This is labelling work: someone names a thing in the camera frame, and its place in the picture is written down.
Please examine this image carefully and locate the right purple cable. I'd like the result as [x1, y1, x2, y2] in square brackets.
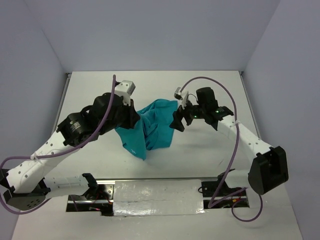
[179, 76, 263, 223]

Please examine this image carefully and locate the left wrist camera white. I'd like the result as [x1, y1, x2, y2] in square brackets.
[115, 80, 136, 106]

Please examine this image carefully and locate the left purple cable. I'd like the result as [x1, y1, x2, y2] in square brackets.
[0, 74, 118, 215]

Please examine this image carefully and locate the metal base rail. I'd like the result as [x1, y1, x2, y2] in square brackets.
[66, 177, 251, 217]

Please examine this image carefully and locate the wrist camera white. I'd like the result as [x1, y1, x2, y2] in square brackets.
[115, 80, 136, 106]
[173, 87, 189, 109]

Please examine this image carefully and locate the teal t shirt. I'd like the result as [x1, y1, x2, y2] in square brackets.
[115, 99, 178, 160]

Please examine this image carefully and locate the purple cable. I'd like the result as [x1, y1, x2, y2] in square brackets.
[179, 76, 263, 223]
[0, 74, 118, 215]

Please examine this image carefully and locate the silver tape patch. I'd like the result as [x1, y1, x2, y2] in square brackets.
[112, 179, 205, 217]

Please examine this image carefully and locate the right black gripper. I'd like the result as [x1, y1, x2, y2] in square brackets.
[169, 95, 206, 132]

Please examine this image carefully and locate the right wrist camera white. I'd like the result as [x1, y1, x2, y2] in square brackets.
[173, 87, 189, 109]

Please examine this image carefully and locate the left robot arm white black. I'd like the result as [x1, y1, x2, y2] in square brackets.
[0, 90, 140, 215]

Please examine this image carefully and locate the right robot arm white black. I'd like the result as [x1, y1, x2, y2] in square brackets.
[170, 87, 289, 196]

